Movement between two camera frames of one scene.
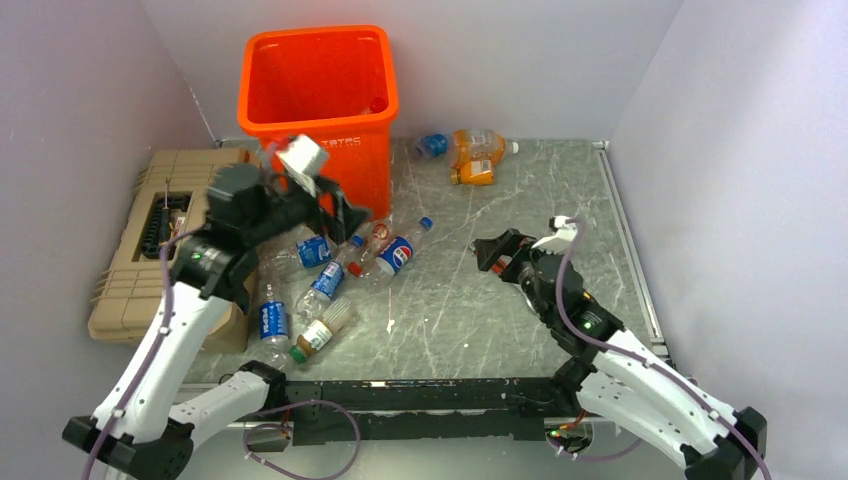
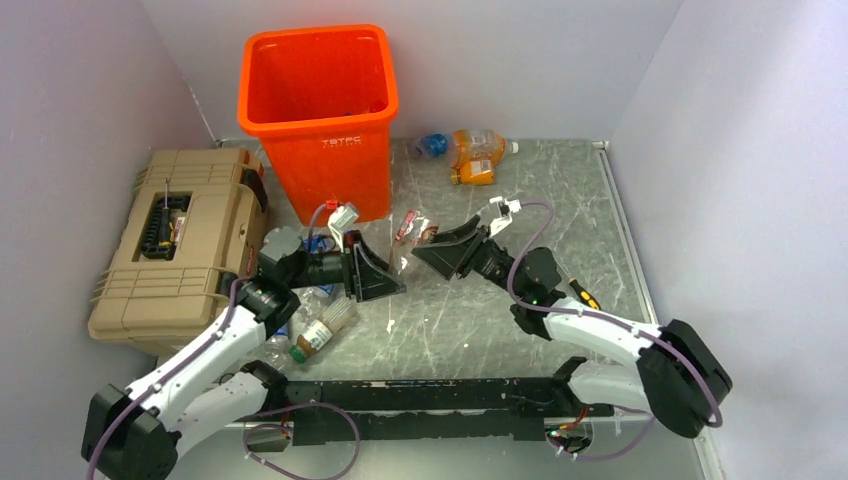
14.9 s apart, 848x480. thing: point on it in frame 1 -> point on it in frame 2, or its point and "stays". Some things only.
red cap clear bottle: x=379 y=236 -> x=415 y=231
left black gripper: x=345 y=219 -> x=366 y=277
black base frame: x=429 y=409 stays
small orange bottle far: x=473 y=172 stays
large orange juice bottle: x=478 y=144 stays
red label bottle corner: x=377 y=105 stays
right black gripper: x=508 y=243 -> x=450 y=257
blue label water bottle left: x=274 y=344 stays
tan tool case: x=171 y=203 stays
